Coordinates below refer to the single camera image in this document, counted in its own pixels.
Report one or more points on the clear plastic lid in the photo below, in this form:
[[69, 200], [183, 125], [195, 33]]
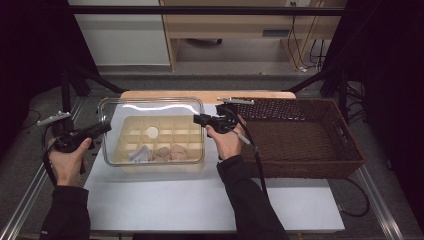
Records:
[[113, 110]]

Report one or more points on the black curtain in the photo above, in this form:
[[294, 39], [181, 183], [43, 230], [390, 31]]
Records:
[[393, 66], [30, 50]]

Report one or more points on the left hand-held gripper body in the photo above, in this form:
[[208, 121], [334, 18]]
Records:
[[66, 136]]

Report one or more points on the beige sock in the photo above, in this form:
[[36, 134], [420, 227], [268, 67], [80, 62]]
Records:
[[160, 155], [166, 151]]

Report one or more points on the black frame bar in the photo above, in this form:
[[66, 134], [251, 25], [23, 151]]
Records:
[[200, 10]]

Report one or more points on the white sock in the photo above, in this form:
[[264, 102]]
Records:
[[135, 156], [146, 153]]

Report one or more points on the person's left hand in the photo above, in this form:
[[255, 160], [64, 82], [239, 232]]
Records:
[[68, 163]]

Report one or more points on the white cabinet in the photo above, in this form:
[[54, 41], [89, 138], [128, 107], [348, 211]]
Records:
[[123, 40]]

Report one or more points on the aluminium rail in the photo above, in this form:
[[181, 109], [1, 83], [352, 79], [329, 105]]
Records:
[[383, 206], [33, 186]]

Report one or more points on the black metal stand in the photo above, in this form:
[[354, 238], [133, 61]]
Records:
[[343, 96], [65, 93]]

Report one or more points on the wooden desk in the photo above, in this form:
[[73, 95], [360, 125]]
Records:
[[233, 25]]

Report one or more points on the peach sock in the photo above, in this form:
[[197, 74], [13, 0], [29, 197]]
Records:
[[178, 152]]

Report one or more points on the person's right hand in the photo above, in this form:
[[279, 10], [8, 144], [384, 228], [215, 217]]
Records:
[[228, 141]]

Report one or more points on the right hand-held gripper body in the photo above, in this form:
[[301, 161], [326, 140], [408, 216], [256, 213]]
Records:
[[226, 116]]

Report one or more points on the cream compartment storage box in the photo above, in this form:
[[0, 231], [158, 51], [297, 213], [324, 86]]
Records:
[[160, 146]]

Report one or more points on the brown wicker basket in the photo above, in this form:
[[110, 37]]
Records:
[[316, 150]]

